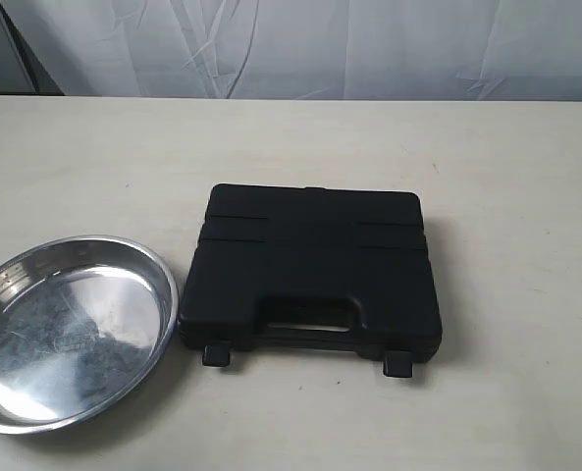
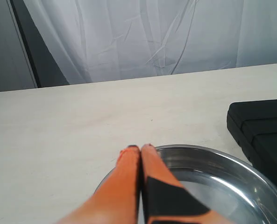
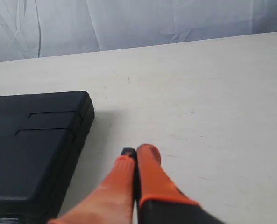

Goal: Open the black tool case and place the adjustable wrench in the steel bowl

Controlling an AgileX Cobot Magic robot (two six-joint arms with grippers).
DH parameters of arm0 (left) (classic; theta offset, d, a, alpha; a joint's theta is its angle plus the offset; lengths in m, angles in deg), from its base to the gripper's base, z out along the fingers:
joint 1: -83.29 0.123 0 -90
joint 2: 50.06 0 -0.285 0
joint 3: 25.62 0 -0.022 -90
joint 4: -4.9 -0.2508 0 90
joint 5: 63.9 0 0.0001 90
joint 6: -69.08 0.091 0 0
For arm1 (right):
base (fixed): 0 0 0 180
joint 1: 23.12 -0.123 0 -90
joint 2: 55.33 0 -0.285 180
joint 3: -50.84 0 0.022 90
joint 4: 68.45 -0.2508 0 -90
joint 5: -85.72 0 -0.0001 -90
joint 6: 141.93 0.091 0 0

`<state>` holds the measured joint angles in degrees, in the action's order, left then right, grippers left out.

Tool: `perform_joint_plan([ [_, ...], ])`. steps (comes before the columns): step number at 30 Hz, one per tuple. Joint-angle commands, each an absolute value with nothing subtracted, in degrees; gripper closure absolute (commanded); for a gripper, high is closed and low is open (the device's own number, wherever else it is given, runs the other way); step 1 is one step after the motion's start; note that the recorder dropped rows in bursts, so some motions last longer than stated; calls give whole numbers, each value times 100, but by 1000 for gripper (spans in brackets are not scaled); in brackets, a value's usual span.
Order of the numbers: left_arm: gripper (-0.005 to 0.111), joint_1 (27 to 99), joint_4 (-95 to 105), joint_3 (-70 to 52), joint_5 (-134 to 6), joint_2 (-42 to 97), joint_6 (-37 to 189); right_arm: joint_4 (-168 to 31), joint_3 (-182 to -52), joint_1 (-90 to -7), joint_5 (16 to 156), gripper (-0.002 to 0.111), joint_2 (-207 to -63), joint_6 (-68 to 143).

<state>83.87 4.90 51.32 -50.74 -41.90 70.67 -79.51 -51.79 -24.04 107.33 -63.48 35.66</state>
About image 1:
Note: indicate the black plastic tool case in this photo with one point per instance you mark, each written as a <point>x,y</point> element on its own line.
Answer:
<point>312,268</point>

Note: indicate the round stainless steel tray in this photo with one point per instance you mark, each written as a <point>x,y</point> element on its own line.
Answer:
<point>83,321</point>

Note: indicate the white backdrop curtain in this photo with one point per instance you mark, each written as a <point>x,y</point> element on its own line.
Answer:
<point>326,50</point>

